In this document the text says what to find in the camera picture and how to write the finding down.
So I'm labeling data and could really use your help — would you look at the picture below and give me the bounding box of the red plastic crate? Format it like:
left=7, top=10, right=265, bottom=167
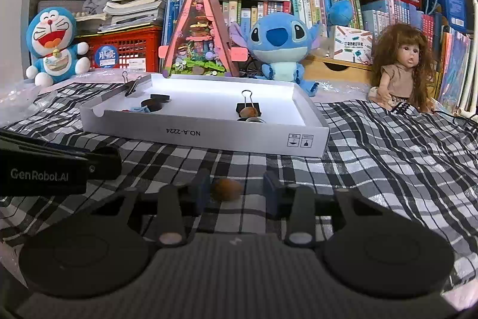
left=74, top=25, right=162, bottom=72

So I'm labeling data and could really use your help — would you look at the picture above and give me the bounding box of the white cardboard box tray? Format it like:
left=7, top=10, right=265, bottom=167
left=80, top=74, right=330, bottom=158

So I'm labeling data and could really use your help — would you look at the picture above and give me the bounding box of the black round jar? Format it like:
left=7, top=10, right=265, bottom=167
left=141, top=99, right=163, bottom=112

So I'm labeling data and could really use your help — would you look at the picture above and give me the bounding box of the large black binder clip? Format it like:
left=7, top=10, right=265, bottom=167
left=236, top=89, right=261, bottom=117

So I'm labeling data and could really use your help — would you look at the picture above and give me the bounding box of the blue Stitch plush toy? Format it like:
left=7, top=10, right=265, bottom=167
left=229, top=12, right=322, bottom=97

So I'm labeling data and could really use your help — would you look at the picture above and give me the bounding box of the brown walnut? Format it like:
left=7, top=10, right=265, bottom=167
left=239, top=106, right=258, bottom=119
left=211, top=178, right=243, bottom=202

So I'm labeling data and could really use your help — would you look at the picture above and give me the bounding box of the black round lid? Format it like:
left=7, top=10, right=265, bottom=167
left=245, top=117, right=266, bottom=124

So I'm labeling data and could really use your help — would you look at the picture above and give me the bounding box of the small blue hair clip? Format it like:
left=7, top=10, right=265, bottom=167
left=130, top=106, right=150, bottom=113

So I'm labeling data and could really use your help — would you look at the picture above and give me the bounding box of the pink triangular diorama house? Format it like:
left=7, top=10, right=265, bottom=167
left=158, top=0, right=248, bottom=78

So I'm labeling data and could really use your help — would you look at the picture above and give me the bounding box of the black white plaid cloth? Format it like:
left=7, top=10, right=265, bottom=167
left=1, top=83, right=477, bottom=287

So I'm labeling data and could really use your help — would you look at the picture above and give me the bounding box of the white patterned carton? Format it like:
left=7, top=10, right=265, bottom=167
left=330, top=26, right=373, bottom=65

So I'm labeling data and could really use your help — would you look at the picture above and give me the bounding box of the brown haired baby doll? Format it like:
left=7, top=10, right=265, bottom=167
left=368, top=23, right=434, bottom=112

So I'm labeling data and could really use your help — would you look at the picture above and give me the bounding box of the black binder clip on box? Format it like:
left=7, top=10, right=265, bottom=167
left=122, top=71, right=143, bottom=97

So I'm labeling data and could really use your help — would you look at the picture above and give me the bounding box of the black cable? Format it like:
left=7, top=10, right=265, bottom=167
left=433, top=108, right=478, bottom=133

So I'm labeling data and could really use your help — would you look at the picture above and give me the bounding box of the wooden drawer box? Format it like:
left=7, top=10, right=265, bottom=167
left=301, top=55, right=372, bottom=84

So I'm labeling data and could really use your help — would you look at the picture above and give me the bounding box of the Doraemon plush toy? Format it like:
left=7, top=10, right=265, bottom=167
left=25, top=7, right=91, bottom=87

